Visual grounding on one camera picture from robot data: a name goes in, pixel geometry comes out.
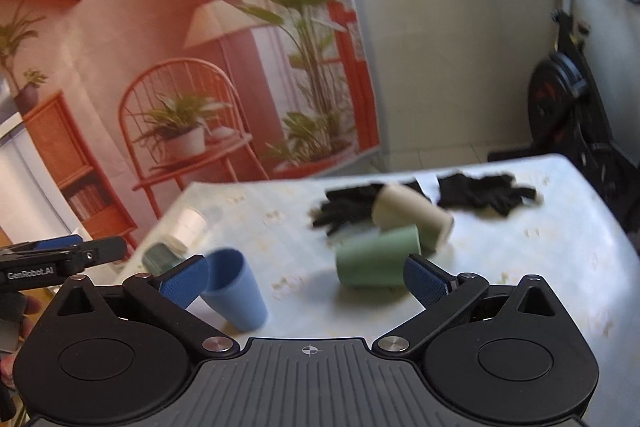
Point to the cream cup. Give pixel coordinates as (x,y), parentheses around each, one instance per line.
(410,214)

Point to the person's left hand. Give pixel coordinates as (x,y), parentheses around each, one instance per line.
(29,307)

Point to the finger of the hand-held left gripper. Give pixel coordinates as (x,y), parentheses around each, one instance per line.
(52,243)
(102,250)

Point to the white translucent cup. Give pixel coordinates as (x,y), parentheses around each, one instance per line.
(190,223)

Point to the wall poster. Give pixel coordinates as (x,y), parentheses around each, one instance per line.
(150,7)

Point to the black exercise bike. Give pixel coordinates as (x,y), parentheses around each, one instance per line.
(555,87)

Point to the black glove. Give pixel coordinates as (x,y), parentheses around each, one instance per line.
(344,208)
(480,191)

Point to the blue cup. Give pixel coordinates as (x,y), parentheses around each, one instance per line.
(235,294)

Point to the pale patterned tablecloth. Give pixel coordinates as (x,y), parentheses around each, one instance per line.
(525,257)

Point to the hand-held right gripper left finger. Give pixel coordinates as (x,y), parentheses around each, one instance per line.
(184,283)

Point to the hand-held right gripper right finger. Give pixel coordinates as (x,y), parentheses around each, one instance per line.
(424,279)

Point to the dark green cup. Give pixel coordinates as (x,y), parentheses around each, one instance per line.
(161,258)

